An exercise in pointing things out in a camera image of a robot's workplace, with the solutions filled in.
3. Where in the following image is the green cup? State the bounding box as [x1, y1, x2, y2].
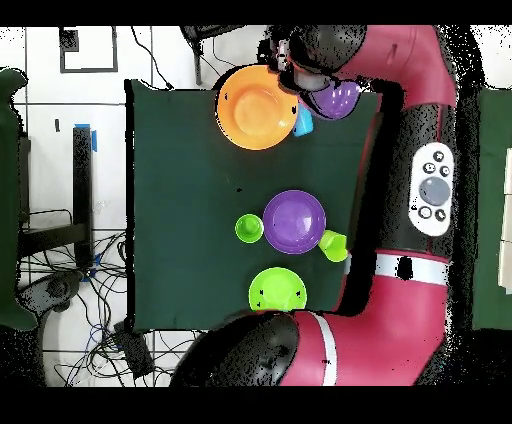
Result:
[234, 213, 265, 244]

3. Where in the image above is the yellow-green cup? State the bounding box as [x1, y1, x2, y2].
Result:
[317, 229, 349, 264]

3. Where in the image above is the orange bowl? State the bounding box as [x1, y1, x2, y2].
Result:
[216, 64, 300, 152]

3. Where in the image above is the blue cup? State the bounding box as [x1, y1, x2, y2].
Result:
[292, 106, 316, 138]

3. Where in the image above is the purple bowl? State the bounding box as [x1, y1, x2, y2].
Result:
[262, 189, 328, 255]
[299, 79, 364, 121]

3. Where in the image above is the green bowl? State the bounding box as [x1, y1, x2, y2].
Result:
[248, 266, 308, 313]

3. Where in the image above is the dark green table cloth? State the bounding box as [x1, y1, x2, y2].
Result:
[123, 79, 385, 333]

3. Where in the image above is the black power adapter box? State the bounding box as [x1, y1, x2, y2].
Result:
[112, 321, 156, 380]

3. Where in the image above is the green cloth covered table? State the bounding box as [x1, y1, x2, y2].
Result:
[472, 87, 512, 331]
[0, 67, 39, 333]

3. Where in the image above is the white box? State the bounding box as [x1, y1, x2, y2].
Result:
[497, 147, 512, 295]

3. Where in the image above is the black floor cable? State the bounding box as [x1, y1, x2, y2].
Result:
[130, 25, 175, 90]

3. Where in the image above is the black camera tripod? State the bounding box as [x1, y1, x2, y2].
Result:
[179, 25, 265, 87]

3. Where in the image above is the tangle of cables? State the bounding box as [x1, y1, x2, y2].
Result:
[23, 231, 201, 387]

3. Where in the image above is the black table frame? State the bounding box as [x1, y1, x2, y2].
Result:
[17, 125, 95, 269]

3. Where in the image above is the grey pedestal foot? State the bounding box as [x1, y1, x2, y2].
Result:
[17, 271, 85, 317]

